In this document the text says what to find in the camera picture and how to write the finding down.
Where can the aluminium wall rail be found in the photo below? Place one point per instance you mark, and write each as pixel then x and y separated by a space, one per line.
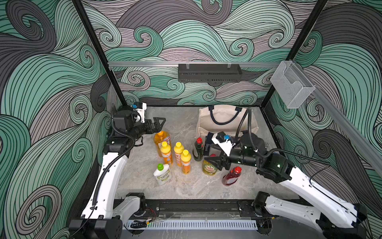
pixel 113 64

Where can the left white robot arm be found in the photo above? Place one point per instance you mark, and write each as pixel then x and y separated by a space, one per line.
pixel 101 219

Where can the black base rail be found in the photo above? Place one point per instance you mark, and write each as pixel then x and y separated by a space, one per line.
pixel 166 208

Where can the clear plastic wall bin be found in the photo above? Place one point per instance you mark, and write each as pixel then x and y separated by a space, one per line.
pixel 292 84

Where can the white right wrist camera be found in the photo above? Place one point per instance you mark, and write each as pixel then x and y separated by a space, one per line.
pixel 224 141

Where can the yellow-green soap bottle red cap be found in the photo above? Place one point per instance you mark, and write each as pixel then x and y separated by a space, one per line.
pixel 208 168

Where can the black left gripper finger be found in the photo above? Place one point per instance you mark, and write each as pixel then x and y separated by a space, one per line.
pixel 157 127
pixel 159 121

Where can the large orange soap bottle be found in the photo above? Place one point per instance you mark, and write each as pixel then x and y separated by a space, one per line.
pixel 159 138

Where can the white bottle green cap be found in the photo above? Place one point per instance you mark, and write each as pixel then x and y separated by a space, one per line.
pixel 162 174

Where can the cream canvas shopping bag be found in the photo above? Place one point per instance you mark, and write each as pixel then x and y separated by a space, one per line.
pixel 231 120

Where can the dark green bottle red cap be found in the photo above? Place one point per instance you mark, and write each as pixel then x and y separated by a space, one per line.
pixel 198 149

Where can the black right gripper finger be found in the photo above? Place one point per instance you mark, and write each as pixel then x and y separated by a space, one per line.
pixel 221 166
pixel 220 160

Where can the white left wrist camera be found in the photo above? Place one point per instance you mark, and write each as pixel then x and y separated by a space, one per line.
pixel 139 109

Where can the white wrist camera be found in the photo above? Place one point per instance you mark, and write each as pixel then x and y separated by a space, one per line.
pixel 139 109
pixel 224 141

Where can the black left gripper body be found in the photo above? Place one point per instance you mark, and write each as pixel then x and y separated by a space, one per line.
pixel 139 130

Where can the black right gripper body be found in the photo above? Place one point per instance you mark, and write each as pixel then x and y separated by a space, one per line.
pixel 241 159

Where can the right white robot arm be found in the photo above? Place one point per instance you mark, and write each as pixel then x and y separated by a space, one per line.
pixel 334 217

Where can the white slotted cable duct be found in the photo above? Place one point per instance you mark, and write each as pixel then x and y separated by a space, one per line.
pixel 197 225

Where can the orange bottle yellow cap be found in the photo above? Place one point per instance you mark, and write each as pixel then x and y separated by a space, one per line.
pixel 166 152
pixel 186 161
pixel 178 150

